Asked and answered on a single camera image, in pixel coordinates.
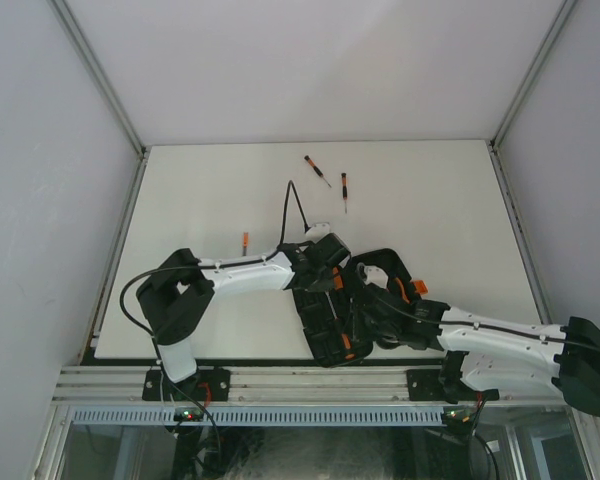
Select black plastic tool case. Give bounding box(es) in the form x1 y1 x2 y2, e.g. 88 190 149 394
292 248 426 368

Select black handled screwdriver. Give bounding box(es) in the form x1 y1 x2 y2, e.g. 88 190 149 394
328 297 356 361

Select orange handled needle-nose pliers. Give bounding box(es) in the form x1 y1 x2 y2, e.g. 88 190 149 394
394 277 411 304

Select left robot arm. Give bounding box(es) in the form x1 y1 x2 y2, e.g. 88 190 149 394
136 233 350 400

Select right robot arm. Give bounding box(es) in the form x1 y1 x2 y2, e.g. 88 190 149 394
354 284 600 417

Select small orange precision screwdriver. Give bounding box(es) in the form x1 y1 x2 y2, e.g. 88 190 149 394
304 155 332 188

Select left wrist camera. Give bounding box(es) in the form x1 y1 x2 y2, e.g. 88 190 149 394
305 222 331 242

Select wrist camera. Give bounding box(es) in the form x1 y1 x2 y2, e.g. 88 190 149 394
305 222 331 242
356 263 389 289

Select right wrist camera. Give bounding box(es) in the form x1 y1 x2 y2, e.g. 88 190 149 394
356 263 389 289

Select left camera cable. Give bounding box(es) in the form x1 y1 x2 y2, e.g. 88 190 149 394
119 179 311 351

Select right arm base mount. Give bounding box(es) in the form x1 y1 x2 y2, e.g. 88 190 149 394
406 351 500 404

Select aluminium frame rail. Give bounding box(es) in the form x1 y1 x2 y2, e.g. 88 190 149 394
52 364 596 404

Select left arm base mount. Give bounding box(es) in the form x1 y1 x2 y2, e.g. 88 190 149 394
142 367 231 404

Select blue slotted cable duct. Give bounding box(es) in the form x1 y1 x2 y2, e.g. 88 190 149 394
72 405 444 427

